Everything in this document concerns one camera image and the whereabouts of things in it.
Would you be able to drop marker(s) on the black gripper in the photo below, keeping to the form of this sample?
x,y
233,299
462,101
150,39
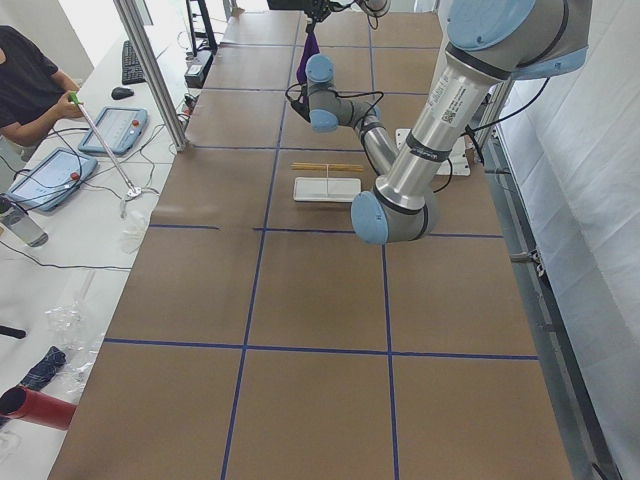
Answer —
x,y
316,10

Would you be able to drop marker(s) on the purple towel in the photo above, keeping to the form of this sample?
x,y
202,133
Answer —
x,y
310,49

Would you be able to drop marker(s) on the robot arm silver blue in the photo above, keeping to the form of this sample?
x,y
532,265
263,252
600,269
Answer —
x,y
489,42

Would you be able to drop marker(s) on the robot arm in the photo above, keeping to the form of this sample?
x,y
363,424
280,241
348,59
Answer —
x,y
372,8

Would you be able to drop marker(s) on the wooden rack rod far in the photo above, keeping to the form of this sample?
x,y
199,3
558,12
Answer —
x,y
322,166

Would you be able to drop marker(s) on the white rack base tray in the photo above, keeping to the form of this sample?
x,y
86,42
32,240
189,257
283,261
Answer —
x,y
326,189

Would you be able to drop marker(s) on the black keyboard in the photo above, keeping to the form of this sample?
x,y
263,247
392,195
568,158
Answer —
x,y
131,68

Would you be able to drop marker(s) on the black computer mouse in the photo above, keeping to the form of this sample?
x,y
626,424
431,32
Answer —
x,y
120,93

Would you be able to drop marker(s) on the blue teach pendant far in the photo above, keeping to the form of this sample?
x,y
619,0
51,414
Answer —
x,y
119,127

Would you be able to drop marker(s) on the blue teach pendant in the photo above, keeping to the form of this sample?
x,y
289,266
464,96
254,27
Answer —
x,y
119,127
53,180

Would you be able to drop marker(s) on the person in black shirt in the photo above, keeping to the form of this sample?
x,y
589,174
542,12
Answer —
x,y
35,93

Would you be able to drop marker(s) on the blue teach pendant near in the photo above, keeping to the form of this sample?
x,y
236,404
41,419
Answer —
x,y
53,180

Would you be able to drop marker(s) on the clear water bottle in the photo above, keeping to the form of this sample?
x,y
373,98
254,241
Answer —
x,y
17,220

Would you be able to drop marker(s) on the clear plastic bag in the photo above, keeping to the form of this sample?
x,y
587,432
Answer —
x,y
76,335

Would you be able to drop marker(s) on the dark blue folded cloth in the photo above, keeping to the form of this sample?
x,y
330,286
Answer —
x,y
40,375

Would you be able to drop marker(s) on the red cylinder tube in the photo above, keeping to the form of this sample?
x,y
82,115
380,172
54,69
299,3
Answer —
x,y
21,403

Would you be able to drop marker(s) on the aluminium frame post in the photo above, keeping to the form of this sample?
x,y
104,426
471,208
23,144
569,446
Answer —
x,y
133,25

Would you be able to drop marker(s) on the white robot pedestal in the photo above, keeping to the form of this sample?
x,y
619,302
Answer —
x,y
458,163

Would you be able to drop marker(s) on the reacher grabber tool green handle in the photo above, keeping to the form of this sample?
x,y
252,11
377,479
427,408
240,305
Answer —
x,y
133,191

